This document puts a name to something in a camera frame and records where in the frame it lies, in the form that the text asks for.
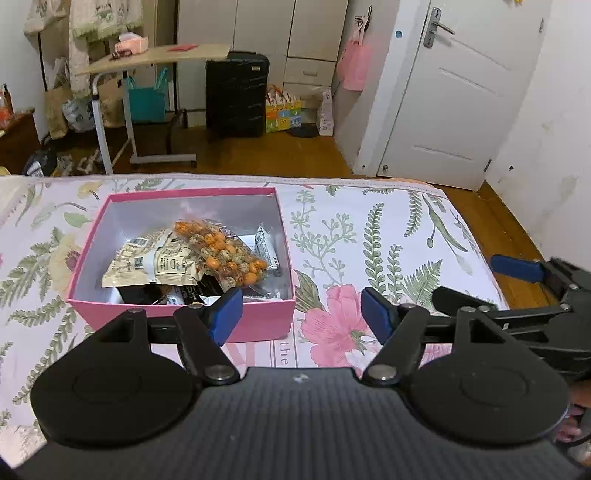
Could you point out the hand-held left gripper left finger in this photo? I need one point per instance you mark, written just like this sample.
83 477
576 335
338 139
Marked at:
226 316

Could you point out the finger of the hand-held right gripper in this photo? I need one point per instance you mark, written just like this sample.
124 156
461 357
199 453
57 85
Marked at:
461 300
515 268

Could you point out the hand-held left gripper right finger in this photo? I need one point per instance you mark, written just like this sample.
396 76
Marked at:
376 314

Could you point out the pink cardboard box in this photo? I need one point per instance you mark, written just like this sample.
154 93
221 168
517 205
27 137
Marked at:
258 318

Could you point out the clear bag of coated peanuts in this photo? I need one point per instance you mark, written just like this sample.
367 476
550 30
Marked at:
221 258

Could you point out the beige snack packet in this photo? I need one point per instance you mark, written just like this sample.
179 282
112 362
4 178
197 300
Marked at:
134 265
178 263

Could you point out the white snack packet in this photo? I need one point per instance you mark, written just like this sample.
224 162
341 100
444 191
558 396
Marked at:
265 249

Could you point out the black textured snack packet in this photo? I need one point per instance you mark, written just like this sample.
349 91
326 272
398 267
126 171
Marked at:
138 295

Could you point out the person's right hand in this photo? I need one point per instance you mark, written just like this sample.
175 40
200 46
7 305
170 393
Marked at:
577 415

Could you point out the white door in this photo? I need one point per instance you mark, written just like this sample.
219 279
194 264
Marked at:
461 92

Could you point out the black round disc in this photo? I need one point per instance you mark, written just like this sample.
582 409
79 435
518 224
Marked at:
303 132

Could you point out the white standing pouch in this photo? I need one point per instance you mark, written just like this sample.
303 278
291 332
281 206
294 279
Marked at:
325 115

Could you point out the colourful gift bag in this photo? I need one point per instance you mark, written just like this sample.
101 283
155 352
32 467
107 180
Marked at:
281 117

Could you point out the black suitcase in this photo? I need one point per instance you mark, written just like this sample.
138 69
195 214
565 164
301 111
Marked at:
235 97

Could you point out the teal tote bag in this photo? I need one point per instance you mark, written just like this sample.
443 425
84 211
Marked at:
145 104

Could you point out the brown paper bag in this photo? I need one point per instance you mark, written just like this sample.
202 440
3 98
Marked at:
113 104
57 113

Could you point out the black bag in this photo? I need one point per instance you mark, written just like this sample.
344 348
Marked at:
39 164

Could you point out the printed white plastic bag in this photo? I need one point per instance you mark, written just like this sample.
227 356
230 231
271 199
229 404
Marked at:
77 115

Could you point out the pink hanging bag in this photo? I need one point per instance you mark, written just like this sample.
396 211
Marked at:
353 64

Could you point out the wooden overbed table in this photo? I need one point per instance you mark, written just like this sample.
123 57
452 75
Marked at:
161 57

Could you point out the wooden nightstand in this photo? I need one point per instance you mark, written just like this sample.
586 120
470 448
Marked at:
18 143

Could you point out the red envelope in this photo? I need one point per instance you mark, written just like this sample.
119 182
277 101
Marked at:
181 46

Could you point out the small dark red item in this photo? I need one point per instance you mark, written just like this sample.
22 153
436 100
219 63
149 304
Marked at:
120 55

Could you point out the pink tissue box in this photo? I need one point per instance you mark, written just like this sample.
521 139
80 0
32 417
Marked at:
131 45

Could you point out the white wardrobe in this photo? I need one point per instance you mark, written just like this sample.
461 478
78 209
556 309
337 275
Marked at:
258 27

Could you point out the orange bottle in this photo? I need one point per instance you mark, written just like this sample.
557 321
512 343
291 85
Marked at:
5 113

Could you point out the cream knitted garment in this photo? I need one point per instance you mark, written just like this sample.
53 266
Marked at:
106 21

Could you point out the cream canvas tote bag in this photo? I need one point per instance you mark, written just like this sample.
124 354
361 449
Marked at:
46 16

